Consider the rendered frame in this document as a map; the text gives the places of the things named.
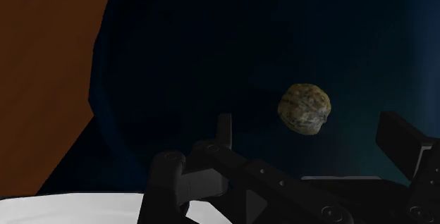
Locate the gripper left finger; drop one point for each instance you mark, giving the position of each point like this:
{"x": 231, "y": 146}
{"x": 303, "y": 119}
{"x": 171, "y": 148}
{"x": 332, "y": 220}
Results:
{"x": 240, "y": 175}

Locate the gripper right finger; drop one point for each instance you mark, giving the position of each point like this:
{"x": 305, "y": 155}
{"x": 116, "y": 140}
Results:
{"x": 402, "y": 141}

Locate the brown wrinkled walnut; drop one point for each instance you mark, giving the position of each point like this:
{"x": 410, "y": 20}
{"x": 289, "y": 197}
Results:
{"x": 304, "y": 109}

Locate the dark blue round bowl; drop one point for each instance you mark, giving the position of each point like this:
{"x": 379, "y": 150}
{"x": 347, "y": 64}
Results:
{"x": 206, "y": 44}

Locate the white round dish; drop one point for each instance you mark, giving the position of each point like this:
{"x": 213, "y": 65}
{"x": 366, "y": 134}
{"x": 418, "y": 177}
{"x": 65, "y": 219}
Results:
{"x": 68, "y": 209}

